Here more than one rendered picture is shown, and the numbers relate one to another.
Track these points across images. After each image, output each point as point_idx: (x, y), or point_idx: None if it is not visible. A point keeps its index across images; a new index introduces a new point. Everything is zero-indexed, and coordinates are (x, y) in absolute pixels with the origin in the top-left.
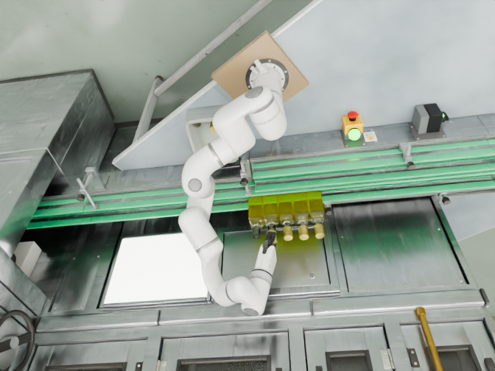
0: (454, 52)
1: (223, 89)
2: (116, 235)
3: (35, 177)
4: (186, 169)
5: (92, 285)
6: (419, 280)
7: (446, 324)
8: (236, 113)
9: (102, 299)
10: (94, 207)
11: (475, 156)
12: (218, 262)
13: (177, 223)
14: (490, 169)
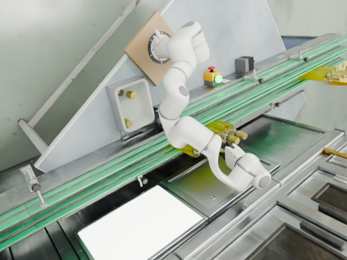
0: (244, 22)
1: (133, 60)
2: (64, 239)
3: None
4: (171, 82)
5: None
6: (304, 143)
7: (341, 151)
8: (188, 34)
9: None
10: (43, 203)
11: (280, 70)
12: (185, 196)
13: (117, 201)
14: (286, 79)
